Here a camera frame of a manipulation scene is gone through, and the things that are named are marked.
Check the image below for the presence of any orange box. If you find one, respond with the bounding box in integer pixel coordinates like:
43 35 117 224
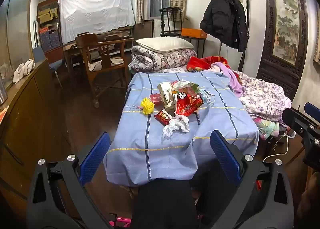
181 28 208 40

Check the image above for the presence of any light purple cloth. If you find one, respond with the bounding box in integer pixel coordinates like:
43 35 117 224
210 62 247 98

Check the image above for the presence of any large red snack bag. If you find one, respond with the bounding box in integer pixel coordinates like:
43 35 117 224
174 91 204 117

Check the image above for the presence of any brown wooden cabinet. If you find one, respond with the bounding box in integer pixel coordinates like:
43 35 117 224
0 58 75 219

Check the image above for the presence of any blue face mask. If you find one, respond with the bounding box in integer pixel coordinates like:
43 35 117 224
199 88 216 105

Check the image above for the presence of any stack of cardboard boxes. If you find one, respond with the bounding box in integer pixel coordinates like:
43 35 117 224
37 0 60 52

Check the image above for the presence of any white seat cushion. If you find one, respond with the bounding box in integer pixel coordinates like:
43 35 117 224
87 57 125 71

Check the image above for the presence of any white lace sheet cover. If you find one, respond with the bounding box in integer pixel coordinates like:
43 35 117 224
58 0 137 45

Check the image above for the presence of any dark wooden board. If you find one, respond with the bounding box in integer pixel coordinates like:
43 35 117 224
142 19 154 38

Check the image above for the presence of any small red snack packet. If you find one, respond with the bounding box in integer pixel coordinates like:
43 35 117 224
153 109 175 127

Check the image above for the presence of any white towel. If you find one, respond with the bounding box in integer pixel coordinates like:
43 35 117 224
12 58 35 85

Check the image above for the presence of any carved wooden painted panel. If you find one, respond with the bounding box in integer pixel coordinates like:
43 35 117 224
256 0 309 100

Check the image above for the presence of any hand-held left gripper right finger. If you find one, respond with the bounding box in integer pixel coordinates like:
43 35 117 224
209 130 295 229

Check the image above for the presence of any blue upholstered chair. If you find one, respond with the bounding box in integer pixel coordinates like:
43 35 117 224
32 47 66 90

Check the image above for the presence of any black round stand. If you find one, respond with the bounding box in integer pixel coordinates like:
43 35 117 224
159 7 184 37

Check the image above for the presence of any white tissue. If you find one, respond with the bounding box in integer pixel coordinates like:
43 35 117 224
162 115 190 138

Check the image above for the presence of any person's right forearm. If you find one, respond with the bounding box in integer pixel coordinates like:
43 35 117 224
294 167 320 229

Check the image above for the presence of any folded grey pink floral quilt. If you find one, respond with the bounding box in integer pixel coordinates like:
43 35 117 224
128 46 198 73

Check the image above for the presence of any cream pillow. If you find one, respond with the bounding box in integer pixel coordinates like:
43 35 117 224
135 36 194 53

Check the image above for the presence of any black padded jacket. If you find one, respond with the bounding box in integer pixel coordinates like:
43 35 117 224
199 0 248 53

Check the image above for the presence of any blue striped tablecloth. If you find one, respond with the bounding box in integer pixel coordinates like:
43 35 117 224
103 71 260 187

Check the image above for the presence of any red patterned blanket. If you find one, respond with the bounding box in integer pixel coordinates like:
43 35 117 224
186 56 232 72

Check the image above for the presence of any pink metal frame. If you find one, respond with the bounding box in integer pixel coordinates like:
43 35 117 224
109 215 133 229

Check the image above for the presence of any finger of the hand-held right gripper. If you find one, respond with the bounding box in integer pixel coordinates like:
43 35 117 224
282 107 320 146
304 102 320 118

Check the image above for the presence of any white power cable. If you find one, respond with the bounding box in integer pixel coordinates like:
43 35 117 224
262 129 297 162

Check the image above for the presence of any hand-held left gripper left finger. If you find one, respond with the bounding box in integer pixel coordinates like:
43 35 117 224
27 132 112 229

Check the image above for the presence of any small pink dish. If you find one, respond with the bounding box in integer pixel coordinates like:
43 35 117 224
149 93 162 106

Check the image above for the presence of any floral bed sheet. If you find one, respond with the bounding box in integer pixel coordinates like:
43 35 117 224
160 67 188 74

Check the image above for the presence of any black metal side table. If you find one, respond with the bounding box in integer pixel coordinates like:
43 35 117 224
182 36 208 57

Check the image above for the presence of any pastel coloured quilt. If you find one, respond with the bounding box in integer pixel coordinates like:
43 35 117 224
252 117 280 141

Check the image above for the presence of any dark wooden armchair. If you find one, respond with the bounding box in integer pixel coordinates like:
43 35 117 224
75 32 135 108

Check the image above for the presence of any purple floral duvet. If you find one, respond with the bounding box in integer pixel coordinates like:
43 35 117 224
235 70 292 122

